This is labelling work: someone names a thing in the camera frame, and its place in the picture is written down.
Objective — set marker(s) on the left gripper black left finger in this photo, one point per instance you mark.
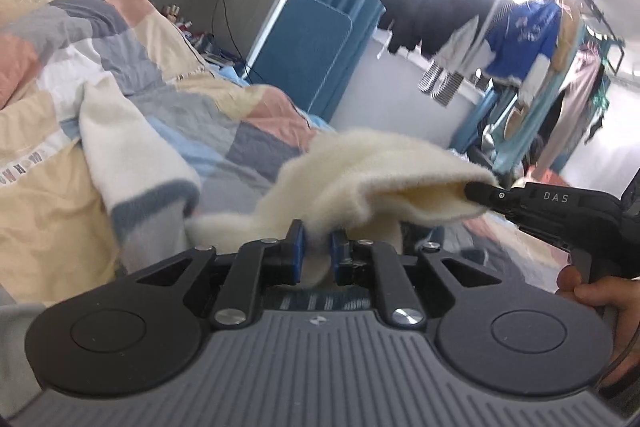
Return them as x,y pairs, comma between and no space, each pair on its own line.
257,265

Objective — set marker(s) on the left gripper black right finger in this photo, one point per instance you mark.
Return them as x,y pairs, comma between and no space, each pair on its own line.
376,266

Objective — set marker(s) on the cream and blue fluffy sweater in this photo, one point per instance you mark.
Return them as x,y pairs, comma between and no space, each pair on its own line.
364,181

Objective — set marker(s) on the person's right hand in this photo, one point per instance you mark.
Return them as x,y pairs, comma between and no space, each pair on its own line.
620,294

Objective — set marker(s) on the striped hanging garment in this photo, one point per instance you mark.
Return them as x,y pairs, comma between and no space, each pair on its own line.
439,84

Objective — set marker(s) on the blue white hanging jersey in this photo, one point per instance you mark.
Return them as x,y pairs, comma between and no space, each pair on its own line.
522,45

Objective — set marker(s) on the bottles on bedside table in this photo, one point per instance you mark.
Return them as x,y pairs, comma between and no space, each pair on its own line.
204,42

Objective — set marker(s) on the grey sleeve of person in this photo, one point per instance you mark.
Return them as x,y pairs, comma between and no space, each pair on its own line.
18,382

